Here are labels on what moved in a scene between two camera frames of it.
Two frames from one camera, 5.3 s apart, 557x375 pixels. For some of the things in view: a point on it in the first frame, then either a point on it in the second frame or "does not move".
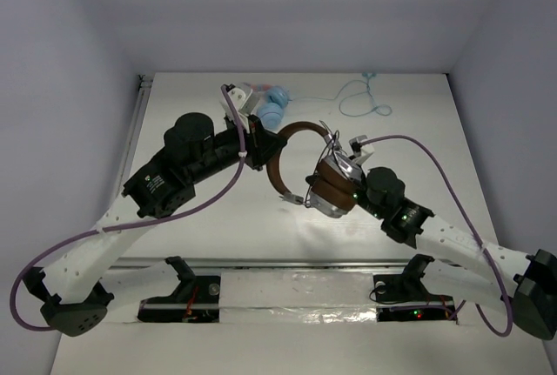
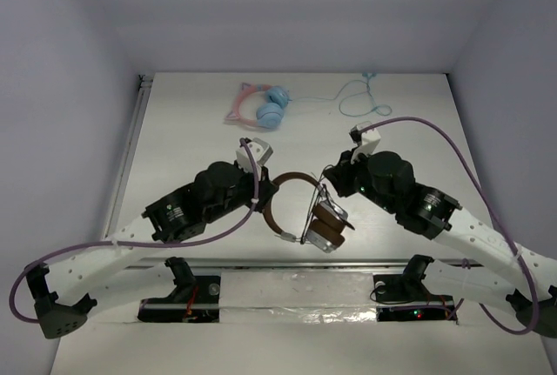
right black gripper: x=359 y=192 → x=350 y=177
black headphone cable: x=318 y=163 → x=332 y=199
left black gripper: x=255 y=143 → x=265 y=185
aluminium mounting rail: x=281 y=264 does not move
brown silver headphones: x=338 y=180 → x=327 y=220
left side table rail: x=132 y=145 does not move
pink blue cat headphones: x=271 y=110 does not move
